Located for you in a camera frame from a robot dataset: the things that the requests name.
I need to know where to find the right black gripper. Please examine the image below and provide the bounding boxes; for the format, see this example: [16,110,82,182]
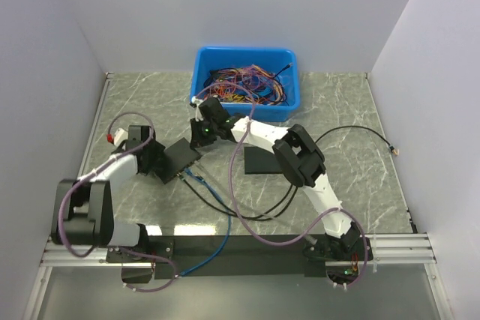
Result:
[188,118,217,151]

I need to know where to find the black network switch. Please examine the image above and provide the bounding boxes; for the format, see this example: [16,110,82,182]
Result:
[154,138,201,184]
[244,147,282,175]

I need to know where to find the black braided ethernet cable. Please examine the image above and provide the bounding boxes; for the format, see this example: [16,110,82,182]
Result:
[178,173,297,222]

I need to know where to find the blue ethernet cable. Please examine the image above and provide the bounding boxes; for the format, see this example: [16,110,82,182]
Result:
[175,169,232,280]

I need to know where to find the long black ethernet cable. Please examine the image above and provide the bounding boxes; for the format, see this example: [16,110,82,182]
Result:
[314,125,401,158]

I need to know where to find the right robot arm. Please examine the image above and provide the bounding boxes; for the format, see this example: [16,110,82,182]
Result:
[190,97,363,259]

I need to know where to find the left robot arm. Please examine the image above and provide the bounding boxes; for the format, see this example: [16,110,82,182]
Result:
[50,125,165,262]

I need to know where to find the blue plastic bin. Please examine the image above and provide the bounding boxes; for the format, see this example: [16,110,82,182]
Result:
[190,46,301,122]

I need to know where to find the black base beam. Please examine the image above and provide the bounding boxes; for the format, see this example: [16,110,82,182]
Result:
[106,234,374,283]

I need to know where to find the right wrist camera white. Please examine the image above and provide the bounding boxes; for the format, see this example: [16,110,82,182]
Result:
[190,96,204,121]

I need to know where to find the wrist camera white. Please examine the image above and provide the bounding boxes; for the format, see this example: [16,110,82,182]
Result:
[190,96,204,121]
[106,128,128,147]

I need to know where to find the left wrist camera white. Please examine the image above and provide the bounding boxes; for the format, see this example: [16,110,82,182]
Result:
[106,128,128,147]

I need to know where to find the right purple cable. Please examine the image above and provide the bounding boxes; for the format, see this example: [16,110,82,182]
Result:
[193,82,368,291]

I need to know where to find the tangled coloured wires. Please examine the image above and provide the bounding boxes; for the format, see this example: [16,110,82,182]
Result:
[202,61,295,106]

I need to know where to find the aluminium rail frame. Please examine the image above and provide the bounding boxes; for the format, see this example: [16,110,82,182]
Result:
[37,73,452,319]

